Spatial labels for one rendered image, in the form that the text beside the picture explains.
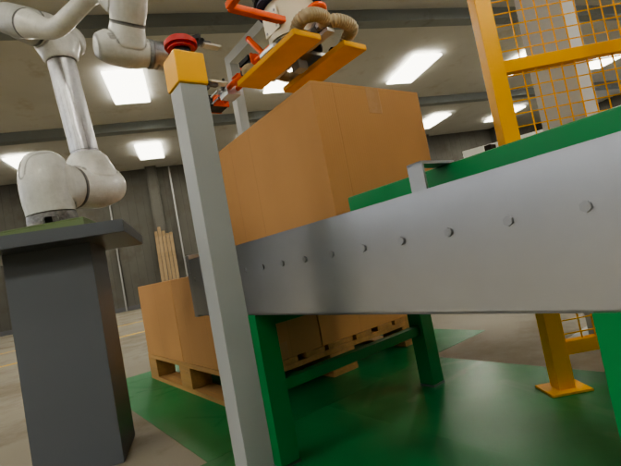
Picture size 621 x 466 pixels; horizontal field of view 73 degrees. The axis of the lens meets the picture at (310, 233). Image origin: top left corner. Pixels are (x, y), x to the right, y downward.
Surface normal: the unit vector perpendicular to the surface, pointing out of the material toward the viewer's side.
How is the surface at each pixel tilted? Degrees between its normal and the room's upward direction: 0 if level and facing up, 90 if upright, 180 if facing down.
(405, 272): 90
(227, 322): 90
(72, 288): 90
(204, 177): 90
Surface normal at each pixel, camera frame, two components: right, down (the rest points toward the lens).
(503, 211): -0.79, 0.11
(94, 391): 0.26, -0.11
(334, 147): 0.57, -0.15
